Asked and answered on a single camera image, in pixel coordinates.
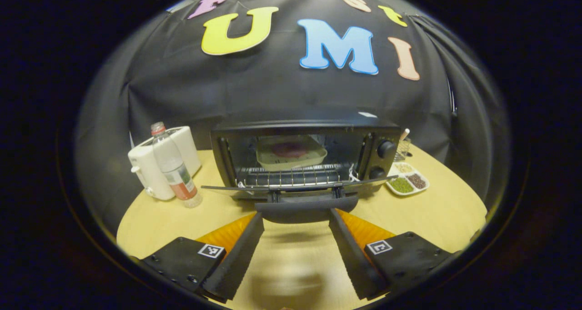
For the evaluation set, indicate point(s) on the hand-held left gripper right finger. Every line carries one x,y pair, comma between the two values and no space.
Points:
354,255

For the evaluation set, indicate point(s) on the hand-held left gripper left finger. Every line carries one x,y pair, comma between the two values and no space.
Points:
241,255

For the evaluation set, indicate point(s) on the black electric oven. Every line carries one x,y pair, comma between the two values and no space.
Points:
382,164

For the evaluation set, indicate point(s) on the cream square plate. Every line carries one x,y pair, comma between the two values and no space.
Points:
291,162

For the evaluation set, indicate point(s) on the pink ham slice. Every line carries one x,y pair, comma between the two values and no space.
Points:
291,149

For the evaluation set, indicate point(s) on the pile of green mung beans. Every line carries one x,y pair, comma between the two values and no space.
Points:
401,185

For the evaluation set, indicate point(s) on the white divided tray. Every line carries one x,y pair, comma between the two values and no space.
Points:
392,171

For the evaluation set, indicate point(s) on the pile of dark red beans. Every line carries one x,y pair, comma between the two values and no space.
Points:
417,181

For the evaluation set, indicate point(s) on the pile of yellow soybeans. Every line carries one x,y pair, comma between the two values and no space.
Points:
404,167

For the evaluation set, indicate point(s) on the clear plastic bottle red label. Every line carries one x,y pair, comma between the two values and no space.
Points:
175,169

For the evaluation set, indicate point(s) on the white toaster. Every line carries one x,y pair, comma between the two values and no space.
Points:
145,173

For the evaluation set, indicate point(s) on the pale wooden stick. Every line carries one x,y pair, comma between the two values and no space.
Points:
404,134

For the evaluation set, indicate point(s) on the black backdrop cloth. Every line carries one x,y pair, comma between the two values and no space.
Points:
273,92

